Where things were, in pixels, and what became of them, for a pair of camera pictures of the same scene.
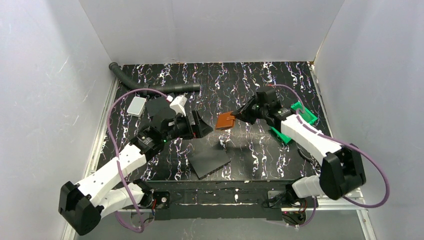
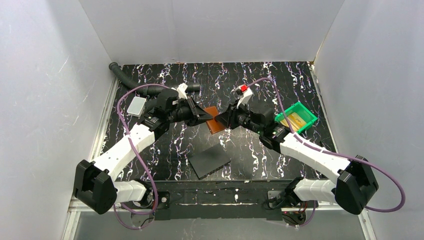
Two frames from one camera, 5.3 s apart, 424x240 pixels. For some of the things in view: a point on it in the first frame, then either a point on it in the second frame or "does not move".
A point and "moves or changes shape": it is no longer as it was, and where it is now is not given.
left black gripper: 193,125 -> 189,108
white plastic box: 137,106 does not move
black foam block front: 208,161 does not move
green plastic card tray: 303,113 does not move
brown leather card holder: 225,120 moves or changes shape
